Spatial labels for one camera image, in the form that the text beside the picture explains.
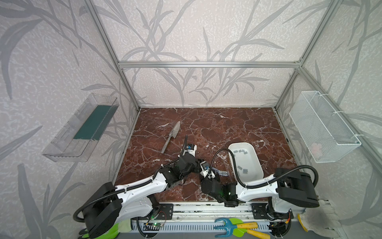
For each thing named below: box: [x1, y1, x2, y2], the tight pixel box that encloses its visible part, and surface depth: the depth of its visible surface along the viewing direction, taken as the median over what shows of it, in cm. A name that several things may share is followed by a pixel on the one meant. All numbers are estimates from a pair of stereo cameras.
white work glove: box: [296, 200, 342, 239], surface depth 72 cm
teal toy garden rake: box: [213, 218, 259, 238], surface depth 70 cm
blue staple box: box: [211, 167, 229, 177], surface depth 88 cm
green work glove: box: [82, 219, 133, 239], surface depth 69 cm
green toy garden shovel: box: [228, 218, 271, 239], surface depth 69 cm
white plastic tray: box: [227, 141, 265, 184], surface depth 94 cm
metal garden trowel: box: [160, 120, 181, 154], surface depth 104 cm
